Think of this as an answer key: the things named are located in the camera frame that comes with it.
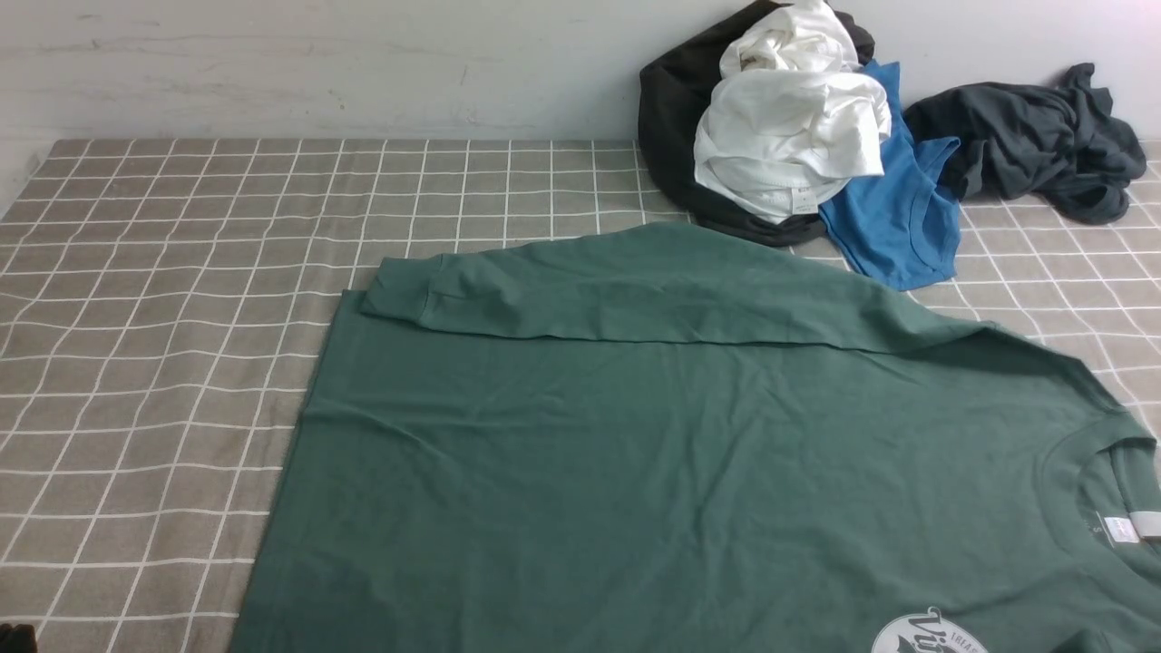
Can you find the green long-sleeved shirt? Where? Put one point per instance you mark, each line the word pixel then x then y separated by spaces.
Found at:
pixel 668 440

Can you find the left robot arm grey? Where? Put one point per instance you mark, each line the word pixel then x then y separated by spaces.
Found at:
pixel 17 638

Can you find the white crumpled shirt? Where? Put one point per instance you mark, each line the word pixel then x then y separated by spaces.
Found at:
pixel 794 118

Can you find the blue shirt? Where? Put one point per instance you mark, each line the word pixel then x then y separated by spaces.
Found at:
pixel 902 228

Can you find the dark grey crumpled shirt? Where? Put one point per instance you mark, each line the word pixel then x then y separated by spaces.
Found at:
pixel 1061 142

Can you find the black garment under pile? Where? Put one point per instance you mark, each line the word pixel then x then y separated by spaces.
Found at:
pixel 675 91

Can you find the grey checked tablecloth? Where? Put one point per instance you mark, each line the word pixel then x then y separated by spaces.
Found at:
pixel 165 305

